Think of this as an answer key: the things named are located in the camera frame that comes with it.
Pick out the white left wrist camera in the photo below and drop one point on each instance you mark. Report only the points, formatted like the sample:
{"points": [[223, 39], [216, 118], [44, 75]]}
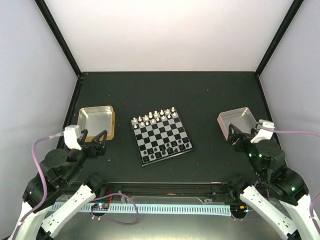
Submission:
{"points": [[71, 134]]}

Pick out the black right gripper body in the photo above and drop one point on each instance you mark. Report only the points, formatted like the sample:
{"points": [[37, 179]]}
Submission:
{"points": [[244, 138]]}

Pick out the gold rimmed metal tin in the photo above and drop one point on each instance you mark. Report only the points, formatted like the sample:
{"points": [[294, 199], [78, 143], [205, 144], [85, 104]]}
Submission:
{"points": [[97, 119]]}

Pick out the left black frame post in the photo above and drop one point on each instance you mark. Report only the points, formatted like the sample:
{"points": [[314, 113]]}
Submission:
{"points": [[46, 13]]}

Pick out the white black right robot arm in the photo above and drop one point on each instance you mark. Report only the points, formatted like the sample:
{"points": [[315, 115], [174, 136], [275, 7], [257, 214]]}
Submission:
{"points": [[267, 160]]}

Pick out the white slotted cable duct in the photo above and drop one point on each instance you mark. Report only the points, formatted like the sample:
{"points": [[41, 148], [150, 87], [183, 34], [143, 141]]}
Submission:
{"points": [[165, 209]]}

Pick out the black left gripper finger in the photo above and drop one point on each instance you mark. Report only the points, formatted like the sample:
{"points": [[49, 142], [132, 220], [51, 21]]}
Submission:
{"points": [[100, 140], [83, 136]]}

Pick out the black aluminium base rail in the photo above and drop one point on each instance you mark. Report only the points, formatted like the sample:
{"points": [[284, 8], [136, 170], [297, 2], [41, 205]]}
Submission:
{"points": [[139, 189]]}

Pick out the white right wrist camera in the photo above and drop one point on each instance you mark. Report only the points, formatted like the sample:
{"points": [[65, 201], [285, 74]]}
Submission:
{"points": [[265, 131]]}

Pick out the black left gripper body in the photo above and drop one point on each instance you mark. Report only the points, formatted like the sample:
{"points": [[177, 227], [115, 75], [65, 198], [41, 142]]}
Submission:
{"points": [[93, 153]]}

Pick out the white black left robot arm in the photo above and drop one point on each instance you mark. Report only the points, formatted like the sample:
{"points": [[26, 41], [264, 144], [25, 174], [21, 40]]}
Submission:
{"points": [[56, 172]]}

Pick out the black white chessboard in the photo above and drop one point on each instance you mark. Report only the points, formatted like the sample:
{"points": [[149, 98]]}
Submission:
{"points": [[160, 132]]}

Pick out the pink rimmed metal tin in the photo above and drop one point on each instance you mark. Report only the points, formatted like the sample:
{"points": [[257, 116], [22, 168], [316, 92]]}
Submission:
{"points": [[242, 118]]}

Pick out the black frame post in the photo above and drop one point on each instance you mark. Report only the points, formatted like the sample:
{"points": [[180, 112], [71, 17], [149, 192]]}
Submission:
{"points": [[283, 27], [46, 13]]}

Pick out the right black frame post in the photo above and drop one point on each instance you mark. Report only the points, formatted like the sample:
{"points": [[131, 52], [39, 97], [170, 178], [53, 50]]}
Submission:
{"points": [[283, 27]]}

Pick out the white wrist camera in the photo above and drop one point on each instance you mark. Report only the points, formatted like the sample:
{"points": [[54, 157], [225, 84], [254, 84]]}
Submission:
{"points": [[265, 131], [71, 134]]}

